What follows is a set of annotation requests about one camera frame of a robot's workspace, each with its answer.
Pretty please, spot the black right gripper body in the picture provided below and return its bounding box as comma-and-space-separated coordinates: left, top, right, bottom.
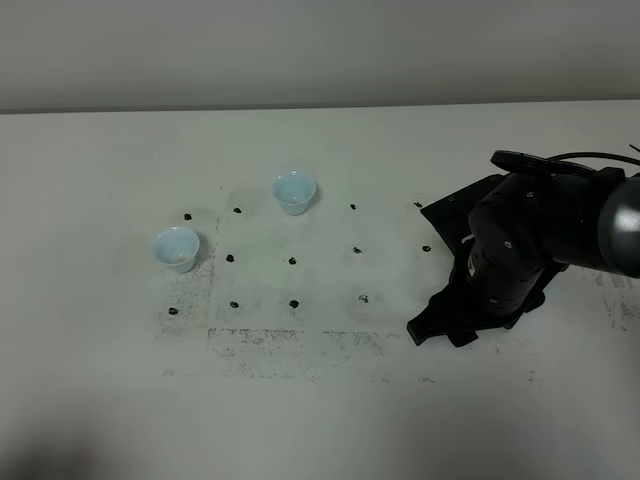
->
421, 174, 563, 330

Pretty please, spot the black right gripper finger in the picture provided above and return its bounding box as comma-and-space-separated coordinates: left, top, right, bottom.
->
407, 287, 476, 346
446, 329, 478, 347

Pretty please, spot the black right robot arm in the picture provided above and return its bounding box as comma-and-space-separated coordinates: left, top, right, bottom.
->
407, 150, 639, 347

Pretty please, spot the light blue teacup, back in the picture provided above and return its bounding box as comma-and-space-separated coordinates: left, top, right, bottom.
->
272, 170, 317, 216

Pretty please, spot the light blue teacup, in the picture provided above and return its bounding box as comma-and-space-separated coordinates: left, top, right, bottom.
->
272, 170, 317, 216
151, 227, 201, 274

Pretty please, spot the light blue teacup, front left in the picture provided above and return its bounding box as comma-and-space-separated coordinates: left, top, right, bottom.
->
151, 227, 201, 274

